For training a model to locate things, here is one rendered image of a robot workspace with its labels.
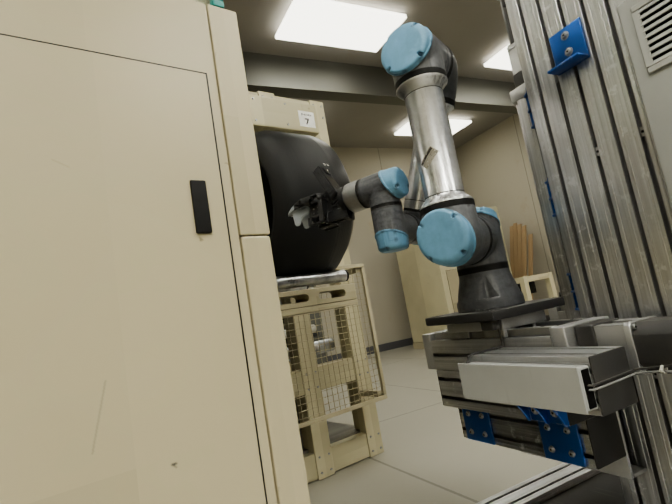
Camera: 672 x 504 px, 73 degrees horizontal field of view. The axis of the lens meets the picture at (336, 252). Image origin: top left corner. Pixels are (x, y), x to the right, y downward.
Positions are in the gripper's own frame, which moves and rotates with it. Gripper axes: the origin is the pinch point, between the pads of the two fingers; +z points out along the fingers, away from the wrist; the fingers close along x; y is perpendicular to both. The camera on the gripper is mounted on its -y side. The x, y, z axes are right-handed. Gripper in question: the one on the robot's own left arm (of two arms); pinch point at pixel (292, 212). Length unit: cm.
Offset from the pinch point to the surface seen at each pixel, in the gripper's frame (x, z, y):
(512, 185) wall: 717, 127, -242
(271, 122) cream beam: 43, 49, -66
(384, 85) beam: 349, 158, -285
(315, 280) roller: 31.5, 20.3, 13.0
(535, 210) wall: 710, 95, -184
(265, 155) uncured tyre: 10.7, 20.7, -28.4
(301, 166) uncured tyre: 16.2, 9.7, -22.2
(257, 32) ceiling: 181, 201, -286
